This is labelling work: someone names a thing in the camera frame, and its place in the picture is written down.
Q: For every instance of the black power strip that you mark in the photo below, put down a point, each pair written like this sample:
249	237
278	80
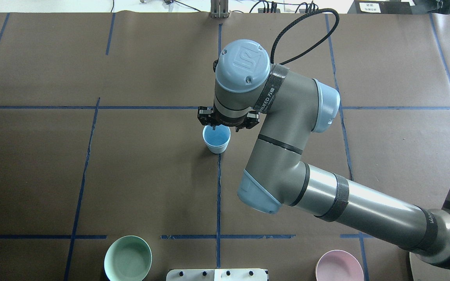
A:
273	7

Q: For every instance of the pink bowl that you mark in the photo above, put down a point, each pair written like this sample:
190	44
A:
338	265

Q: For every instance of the white mount base plate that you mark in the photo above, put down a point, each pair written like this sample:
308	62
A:
237	274

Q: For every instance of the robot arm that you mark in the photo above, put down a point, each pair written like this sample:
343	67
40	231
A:
248	84

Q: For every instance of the cream toaster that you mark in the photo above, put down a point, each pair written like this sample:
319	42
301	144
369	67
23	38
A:
419	269

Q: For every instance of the black box with label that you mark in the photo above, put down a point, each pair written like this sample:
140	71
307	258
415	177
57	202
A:
379	7

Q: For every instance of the green bowl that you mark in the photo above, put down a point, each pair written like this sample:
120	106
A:
129	258

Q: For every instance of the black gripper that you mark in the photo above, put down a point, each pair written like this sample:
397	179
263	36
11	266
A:
205	116

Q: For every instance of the aluminium frame post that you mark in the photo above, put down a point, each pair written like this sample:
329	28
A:
219	9

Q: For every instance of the light blue cup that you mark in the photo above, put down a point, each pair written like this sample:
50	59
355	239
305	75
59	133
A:
216	140

